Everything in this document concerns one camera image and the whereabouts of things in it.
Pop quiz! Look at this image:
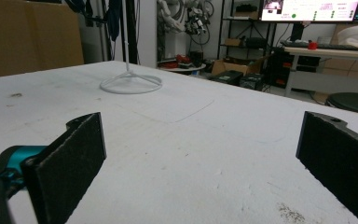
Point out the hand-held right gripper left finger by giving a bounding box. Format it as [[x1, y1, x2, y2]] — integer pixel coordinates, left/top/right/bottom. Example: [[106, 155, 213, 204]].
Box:
[[22, 112, 107, 224]]

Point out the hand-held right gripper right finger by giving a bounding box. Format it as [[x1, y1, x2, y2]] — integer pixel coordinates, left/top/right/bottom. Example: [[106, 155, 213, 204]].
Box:
[[296, 110, 358, 224]]

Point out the white wire stand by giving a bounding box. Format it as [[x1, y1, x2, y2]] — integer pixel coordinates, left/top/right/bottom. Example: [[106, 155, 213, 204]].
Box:
[[99, 0, 163, 95]]

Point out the white office desk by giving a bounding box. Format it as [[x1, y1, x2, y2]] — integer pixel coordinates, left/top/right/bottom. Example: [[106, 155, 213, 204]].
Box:
[[283, 46, 358, 97]]

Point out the black computer tower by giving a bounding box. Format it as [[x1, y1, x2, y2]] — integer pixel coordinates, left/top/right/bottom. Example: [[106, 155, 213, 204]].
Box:
[[265, 46, 295, 88]]

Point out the black keyboard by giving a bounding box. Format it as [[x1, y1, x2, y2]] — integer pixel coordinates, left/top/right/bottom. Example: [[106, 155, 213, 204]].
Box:
[[281, 40, 358, 51]]

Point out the black equipment case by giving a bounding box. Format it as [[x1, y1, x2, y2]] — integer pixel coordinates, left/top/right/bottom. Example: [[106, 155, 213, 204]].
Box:
[[239, 73, 265, 91], [211, 70, 244, 87]]

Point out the white bag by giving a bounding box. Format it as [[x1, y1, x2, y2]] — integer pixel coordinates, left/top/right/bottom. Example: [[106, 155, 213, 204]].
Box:
[[337, 24, 358, 49]]

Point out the brown cardboard panel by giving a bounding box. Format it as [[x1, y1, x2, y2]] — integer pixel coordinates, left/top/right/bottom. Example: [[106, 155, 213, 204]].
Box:
[[0, 0, 85, 79]]

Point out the black box on shelf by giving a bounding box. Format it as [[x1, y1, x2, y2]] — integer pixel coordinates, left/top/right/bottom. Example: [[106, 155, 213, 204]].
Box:
[[245, 36, 265, 49]]

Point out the open cardboard box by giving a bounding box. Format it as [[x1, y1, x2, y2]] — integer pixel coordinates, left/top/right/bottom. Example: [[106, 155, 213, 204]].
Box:
[[212, 57, 269, 77]]

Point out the computer monitor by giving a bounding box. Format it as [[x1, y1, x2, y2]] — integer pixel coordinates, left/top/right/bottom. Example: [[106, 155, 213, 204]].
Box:
[[260, 0, 358, 43]]

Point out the black curtain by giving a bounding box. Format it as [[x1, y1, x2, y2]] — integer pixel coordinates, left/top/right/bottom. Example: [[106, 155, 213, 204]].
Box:
[[128, 0, 139, 64]]

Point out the round white table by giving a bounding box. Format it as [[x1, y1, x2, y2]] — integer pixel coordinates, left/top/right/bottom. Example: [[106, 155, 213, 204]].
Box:
[[159, 63, 207, 73]]

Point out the small cardboard box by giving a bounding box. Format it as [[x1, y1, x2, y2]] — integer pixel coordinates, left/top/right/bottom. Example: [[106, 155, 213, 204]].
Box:
[[224, 37, 243, 47]]

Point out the black metal shelf rack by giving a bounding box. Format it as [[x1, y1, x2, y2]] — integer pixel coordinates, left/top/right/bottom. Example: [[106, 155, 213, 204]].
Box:
[[218, 0, 276, 60]]

